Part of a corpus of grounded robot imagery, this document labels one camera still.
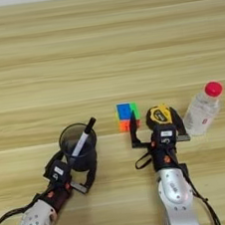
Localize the left gripper white-labelled black box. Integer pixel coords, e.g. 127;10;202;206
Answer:
47;157;75;186

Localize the black white marker pen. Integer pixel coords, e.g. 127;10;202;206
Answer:
63;115;103;165

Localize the black mesh pen cup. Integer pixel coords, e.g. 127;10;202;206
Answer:
56;119;102;175

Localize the gripper white-labelled black box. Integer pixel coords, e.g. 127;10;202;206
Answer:
151;122;179;146
47;157;75;186

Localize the right gripper white-labelled black box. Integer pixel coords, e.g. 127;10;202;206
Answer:
151;122;179;146

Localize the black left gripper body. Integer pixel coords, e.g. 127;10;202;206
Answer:
41;167;92;215

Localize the multicoloured puzzle cube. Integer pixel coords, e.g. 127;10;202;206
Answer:
113;100;144;133

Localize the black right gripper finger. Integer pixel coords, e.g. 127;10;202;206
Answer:
168;105;189;138
126;110;141;146

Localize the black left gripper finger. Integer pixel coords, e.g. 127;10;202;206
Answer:
40;149;69;179
82;158;103;192

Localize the clear bottle red cap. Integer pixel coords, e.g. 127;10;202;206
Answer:
178;79;225;139

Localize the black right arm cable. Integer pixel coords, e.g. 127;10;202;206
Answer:
176;158;223;225

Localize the yellow black tape measure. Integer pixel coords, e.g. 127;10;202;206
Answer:
127;103;179;170

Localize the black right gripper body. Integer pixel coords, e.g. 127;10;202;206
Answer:
130;131;196;175

